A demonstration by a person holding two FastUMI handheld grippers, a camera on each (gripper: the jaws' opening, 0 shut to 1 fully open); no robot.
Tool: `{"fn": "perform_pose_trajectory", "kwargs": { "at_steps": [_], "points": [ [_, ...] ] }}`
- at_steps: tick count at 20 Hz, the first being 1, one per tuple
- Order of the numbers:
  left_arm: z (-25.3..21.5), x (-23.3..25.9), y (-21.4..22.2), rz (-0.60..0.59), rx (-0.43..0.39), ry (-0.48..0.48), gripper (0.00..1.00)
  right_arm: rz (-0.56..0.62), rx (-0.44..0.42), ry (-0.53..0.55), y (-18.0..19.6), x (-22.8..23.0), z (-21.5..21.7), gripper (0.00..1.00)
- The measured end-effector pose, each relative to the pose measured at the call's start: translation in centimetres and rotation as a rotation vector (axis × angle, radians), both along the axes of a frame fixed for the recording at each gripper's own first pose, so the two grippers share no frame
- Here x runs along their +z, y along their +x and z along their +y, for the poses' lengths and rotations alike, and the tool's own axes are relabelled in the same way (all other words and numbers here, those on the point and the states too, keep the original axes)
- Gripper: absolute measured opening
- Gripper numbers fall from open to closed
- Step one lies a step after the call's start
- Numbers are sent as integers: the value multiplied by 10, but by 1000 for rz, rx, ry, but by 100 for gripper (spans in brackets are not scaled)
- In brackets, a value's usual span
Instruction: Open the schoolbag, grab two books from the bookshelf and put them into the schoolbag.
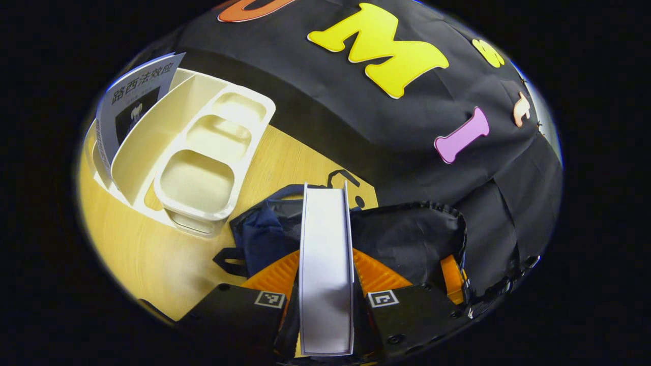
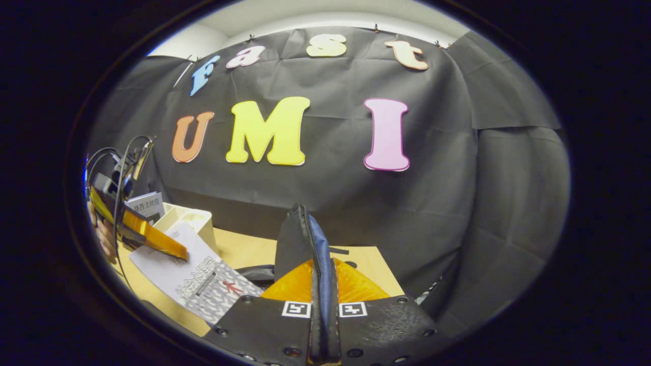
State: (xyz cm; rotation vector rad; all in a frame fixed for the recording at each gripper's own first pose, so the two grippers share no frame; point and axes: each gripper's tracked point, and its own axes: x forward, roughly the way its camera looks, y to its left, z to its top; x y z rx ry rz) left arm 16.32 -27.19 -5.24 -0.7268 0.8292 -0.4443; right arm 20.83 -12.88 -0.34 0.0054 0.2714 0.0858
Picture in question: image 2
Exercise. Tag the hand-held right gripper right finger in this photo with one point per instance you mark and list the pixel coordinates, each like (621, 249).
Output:
(386, 325)

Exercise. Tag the white plastic bookshelf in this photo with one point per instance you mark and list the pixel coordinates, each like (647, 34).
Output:
(190, 218)

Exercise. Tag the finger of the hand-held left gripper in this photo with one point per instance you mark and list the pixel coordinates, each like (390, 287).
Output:
(152, 235)

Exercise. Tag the white cover book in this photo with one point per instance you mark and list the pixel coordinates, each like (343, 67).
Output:
(193, 274)

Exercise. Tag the grey-blue cover book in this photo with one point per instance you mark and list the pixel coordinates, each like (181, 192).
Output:
(146, 206)

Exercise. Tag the blue schoolbag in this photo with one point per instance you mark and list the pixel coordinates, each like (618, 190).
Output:
(292, 244)

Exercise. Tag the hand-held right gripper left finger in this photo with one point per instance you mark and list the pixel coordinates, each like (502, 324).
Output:
(264, 325)

